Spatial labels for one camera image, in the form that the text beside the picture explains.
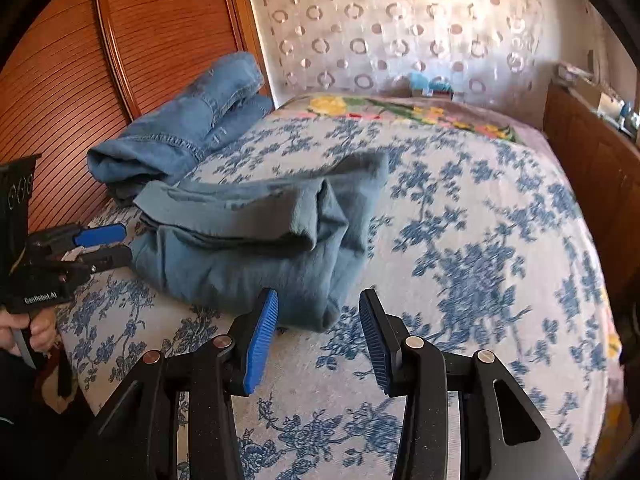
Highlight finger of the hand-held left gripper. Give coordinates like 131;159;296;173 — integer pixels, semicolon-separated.
60;245;134;277
31;223;128;256

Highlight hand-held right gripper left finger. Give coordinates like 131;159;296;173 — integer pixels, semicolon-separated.
65;287;279;480

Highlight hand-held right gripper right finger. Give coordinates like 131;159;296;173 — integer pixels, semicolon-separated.
359;288;581;480

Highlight person's left hand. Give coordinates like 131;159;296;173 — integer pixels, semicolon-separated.
0;307;57;357

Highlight folded blue denim jeans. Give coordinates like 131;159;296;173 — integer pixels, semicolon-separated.
86;51;275;207

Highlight blue floral bed cover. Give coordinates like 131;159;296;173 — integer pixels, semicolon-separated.
55;102;621;480

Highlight person's dark clothing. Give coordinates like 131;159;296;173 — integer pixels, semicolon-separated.
0;345;101;480

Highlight wooden louvred wardrobe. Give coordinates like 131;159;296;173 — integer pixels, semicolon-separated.
0;0;273;233

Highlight colourful flower blanket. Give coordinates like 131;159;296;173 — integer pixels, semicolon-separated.
280;92;546;148

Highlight wooden cabinet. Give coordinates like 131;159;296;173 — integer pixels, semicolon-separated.
542;80;640;281

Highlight circle patterned curtain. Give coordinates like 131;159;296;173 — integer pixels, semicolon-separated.
245;0;546;98

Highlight flat cardboard box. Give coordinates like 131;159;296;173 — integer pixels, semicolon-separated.
575;82;621;116

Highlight stack of papers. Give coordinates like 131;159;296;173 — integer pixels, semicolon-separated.
557;62;596;83

